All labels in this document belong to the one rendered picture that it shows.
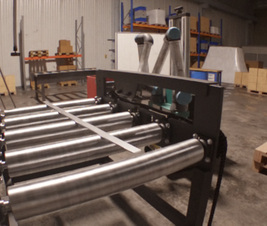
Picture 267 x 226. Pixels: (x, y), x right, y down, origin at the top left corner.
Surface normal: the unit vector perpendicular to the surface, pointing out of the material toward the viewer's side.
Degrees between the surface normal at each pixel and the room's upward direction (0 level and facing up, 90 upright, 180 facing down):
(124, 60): 90
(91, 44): 90
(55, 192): 53
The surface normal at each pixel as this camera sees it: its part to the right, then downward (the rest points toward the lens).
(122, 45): 0.14, 0.25
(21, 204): 0.47, -0.32
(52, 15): 0.54, 0.22
